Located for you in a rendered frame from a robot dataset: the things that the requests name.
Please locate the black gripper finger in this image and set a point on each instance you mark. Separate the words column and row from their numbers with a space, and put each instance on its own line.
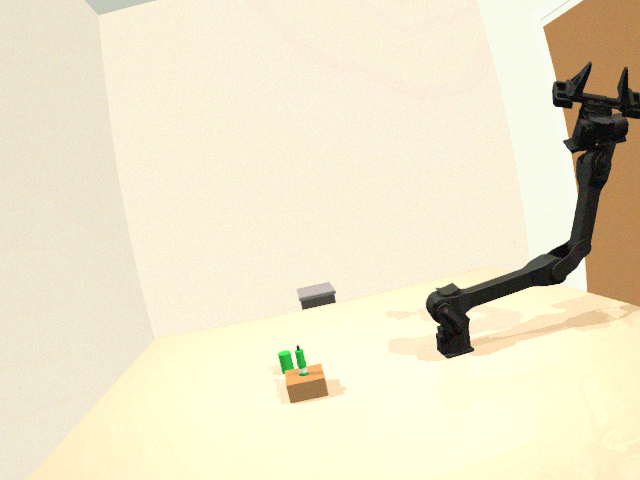
column 576, row 85
column 625, row 94

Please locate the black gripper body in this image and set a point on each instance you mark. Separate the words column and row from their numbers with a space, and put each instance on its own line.
column 593, row 103

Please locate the green cylinder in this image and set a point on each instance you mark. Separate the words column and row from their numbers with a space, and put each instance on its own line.
column 285, row 361

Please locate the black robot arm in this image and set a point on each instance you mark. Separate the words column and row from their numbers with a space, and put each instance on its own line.
column 448, row 305

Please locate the tan wooden block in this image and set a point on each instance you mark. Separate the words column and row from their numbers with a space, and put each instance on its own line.
column 308, row 387

